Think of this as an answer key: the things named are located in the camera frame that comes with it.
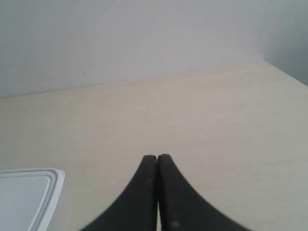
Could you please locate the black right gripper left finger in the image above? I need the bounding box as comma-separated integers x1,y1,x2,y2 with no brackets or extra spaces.
82,155,157,231

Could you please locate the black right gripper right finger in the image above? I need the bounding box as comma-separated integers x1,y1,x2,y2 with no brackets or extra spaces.
157,154,248,231

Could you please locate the white lidded plastic container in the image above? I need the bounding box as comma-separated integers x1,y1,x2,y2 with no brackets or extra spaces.
0,168,65,231

